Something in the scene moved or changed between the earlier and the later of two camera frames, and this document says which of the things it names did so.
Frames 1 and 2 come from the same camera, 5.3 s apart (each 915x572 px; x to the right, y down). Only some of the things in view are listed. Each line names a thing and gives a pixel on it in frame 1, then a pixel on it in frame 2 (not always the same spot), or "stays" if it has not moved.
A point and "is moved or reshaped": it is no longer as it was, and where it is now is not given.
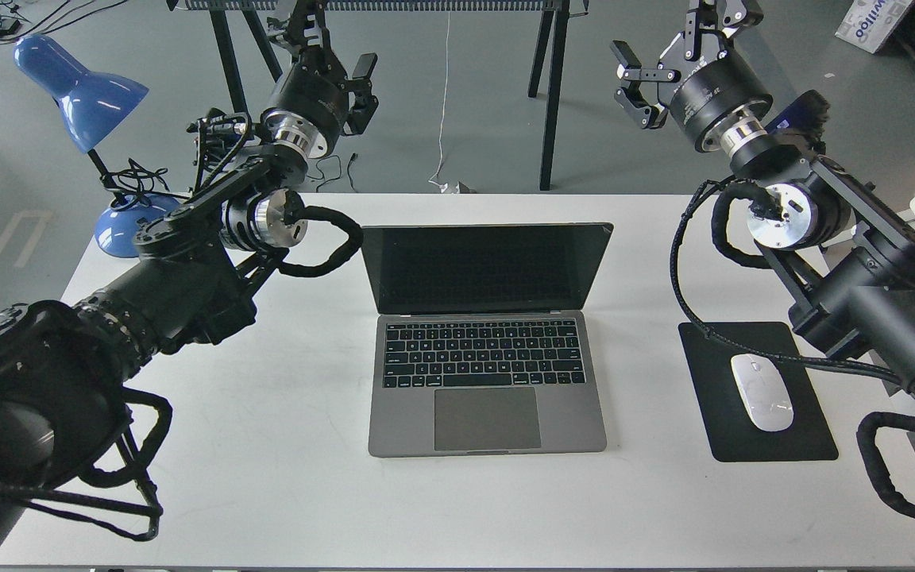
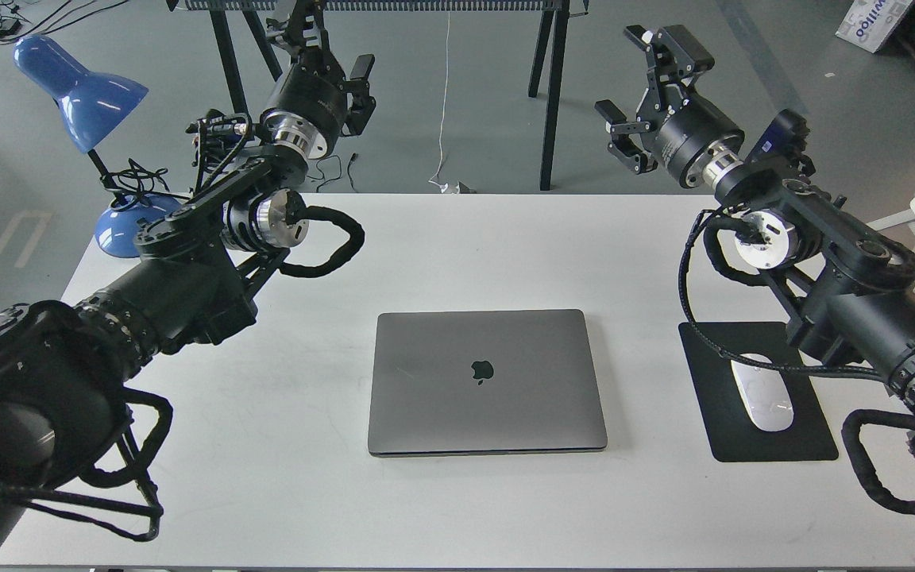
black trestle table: x=561 y=9 stays
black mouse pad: x=734 y=434 stays
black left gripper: x=310 y=112 stays
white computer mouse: x=766 y=395 stays
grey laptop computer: x=480 y=346 is moved or reshaped
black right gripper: x=708 y=97 → x=689 y=128
